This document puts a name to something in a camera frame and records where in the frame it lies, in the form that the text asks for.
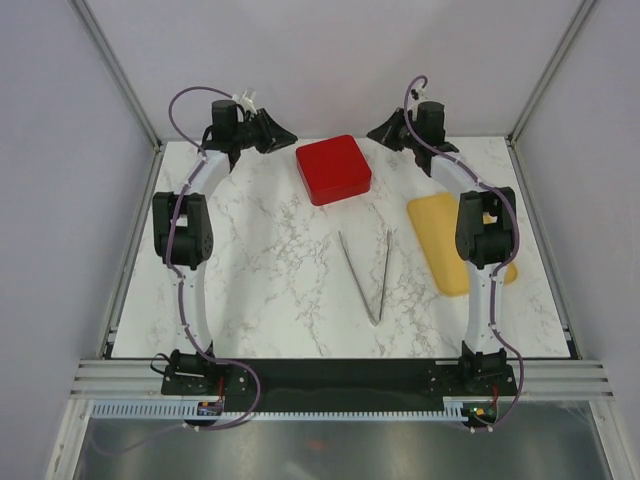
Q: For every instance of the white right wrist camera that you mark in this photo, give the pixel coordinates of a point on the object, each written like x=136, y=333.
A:
x=417, y=95

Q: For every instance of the aluminium frame right post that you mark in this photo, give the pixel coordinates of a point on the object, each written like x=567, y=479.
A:
x=569, y=38

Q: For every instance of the aluminium frame left post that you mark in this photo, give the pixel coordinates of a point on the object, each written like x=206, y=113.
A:
x=93, y=29

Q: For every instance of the aluminium front rail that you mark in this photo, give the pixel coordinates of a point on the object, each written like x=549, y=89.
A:
x=116, y=379

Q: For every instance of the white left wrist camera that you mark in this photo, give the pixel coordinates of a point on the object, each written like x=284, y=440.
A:
x=246, y=100

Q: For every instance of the red box lid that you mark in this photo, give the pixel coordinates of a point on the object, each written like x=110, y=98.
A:
x=333, y=169

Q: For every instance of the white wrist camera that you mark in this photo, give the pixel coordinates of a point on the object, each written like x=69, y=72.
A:
x=246, y=100
x=417, y=95

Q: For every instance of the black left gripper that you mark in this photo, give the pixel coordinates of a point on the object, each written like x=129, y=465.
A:
x=273, y=136

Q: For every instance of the aluminium frame post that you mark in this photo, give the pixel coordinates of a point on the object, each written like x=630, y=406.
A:
x=93, y=29
x=569, y=38

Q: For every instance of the yellow tray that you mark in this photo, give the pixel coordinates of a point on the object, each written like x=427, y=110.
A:
x=434, y=220

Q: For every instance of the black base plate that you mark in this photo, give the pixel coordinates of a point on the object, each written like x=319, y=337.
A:
x=354, y=385

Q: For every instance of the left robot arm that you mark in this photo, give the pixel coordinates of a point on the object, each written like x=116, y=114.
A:
x=184, y=239

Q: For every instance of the metal tongs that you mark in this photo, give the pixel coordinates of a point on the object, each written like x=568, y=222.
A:
x=371, y=286

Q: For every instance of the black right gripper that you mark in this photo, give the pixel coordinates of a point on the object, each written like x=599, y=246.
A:
x=386, y=131

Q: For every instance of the white slotted cable duct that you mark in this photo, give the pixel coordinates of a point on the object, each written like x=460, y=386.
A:
x=194, y=410

